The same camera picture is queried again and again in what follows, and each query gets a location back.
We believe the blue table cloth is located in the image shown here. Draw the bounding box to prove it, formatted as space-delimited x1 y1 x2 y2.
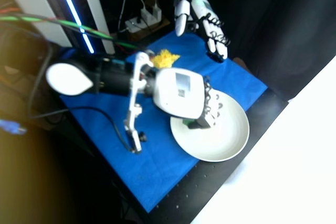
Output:
59 31 268 213

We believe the dark curtain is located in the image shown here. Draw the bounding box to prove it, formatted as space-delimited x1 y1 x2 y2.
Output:
228 0 336 100

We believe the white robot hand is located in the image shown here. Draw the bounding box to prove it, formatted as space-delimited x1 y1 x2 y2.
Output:
174 0 231 61
153 68 224 131

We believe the white round plate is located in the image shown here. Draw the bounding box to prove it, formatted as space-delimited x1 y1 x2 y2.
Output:
170 89 250 162

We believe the white power adapter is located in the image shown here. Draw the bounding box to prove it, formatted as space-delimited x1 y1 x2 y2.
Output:
140 3 162 24

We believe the yellow snack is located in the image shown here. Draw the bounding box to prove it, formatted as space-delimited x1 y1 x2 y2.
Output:
151 49 181 69

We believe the narrow white panel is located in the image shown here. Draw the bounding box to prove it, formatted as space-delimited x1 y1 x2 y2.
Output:
78 0 116 55

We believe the white power strip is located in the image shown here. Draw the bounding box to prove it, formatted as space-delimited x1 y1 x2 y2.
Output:
124 16 149 34

